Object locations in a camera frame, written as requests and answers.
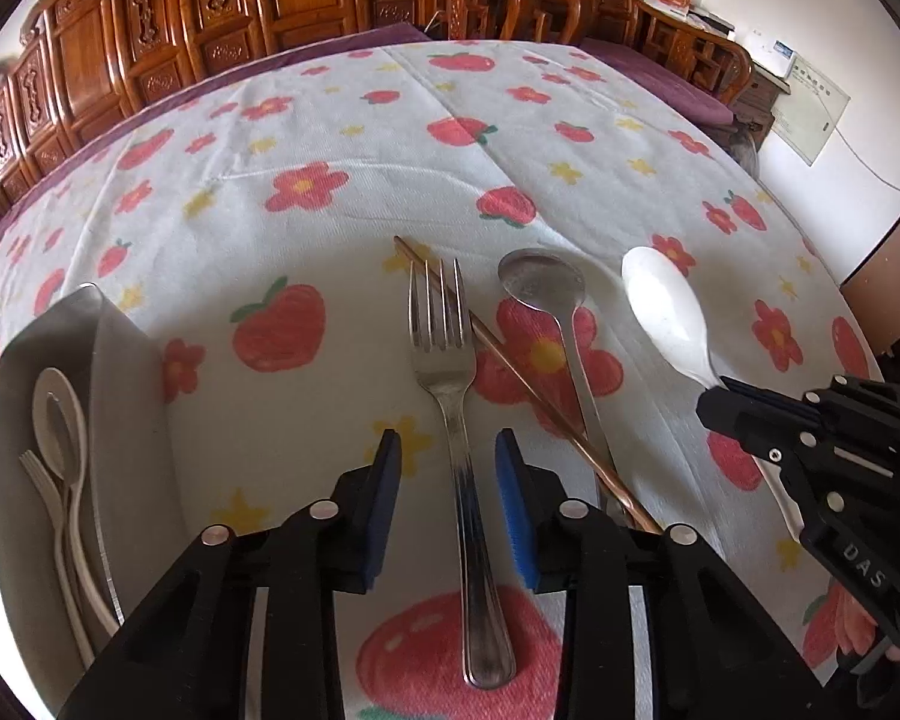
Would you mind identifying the purple armchair cushion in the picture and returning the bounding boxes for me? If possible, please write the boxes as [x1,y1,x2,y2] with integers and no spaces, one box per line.
[580,37,733,127]

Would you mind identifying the white box on side table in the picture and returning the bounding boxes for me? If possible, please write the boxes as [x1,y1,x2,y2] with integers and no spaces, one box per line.
[743,29,795,80]

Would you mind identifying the grey metal utensil tray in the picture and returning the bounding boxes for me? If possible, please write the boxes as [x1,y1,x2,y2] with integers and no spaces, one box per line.
[0,283,188,674]

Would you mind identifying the carved wooden armchair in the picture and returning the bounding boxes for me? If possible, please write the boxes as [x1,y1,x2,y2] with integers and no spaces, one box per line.
[523,0,756,107]

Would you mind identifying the carved wooden long sofa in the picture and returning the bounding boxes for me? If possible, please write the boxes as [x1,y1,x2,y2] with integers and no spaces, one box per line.
[0,0,639,220]

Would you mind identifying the white ceramic soup spoon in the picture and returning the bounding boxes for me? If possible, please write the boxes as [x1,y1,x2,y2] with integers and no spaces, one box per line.
[32,367,118,635]

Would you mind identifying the strawberry flower print tablecloth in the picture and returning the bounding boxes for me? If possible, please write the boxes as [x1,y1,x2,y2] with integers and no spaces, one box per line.
[0,43,877,718]

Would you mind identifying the stainless steel fork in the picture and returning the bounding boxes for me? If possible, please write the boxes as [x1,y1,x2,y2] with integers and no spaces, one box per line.
[408,263,517,691]

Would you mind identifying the wooden side table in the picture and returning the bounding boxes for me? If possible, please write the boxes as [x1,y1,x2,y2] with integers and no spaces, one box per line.
[730,64,790,142]

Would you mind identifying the white wall notice sheet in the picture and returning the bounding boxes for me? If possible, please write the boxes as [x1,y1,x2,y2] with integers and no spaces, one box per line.
[772,55,850,166]

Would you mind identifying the stainless steel spoon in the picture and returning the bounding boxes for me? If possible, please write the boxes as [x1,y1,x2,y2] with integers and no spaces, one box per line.
[497,249,622,470]

